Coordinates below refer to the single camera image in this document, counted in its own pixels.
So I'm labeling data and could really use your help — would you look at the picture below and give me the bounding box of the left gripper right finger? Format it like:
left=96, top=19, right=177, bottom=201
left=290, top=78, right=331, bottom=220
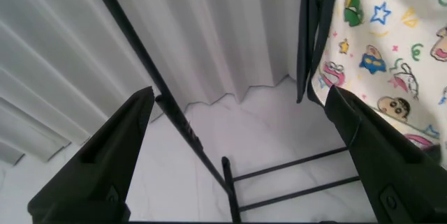
left=323, top=84, right=447, bottom=224

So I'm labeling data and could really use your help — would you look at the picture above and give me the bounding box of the cream printed garment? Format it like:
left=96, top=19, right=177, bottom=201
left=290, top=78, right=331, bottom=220
left=310, top=0, right=447, bottom=171

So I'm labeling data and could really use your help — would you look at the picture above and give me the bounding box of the dark grey shirt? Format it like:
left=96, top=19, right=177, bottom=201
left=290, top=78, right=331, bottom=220
left=295, top=0, right=342, bottom=108

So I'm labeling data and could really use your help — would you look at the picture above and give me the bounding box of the white curtain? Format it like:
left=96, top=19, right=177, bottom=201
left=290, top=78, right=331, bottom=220
left=0, top=0, right=305, bottom=165

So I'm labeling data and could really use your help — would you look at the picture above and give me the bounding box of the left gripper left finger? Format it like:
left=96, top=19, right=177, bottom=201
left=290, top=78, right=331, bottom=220
left=27, top=86, right=156, bottom=223

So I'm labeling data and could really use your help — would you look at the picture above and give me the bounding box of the black clothes rack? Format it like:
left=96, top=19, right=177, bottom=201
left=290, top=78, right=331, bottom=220
left=85, top=0, right=360, bottom=223

